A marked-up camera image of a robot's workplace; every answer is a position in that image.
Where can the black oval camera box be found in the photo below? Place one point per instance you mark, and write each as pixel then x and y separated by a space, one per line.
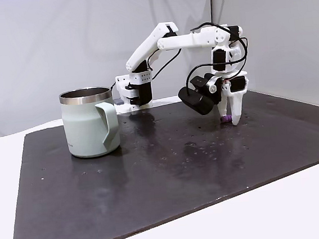
pixel 198 101

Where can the black table mat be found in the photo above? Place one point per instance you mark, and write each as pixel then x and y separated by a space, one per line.
pixel 165 181

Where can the pale green steel-rimmed mug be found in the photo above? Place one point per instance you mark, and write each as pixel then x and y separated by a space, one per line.
pixel 87 123

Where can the purple pen grip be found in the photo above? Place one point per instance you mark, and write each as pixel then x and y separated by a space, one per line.
pixel 226 118

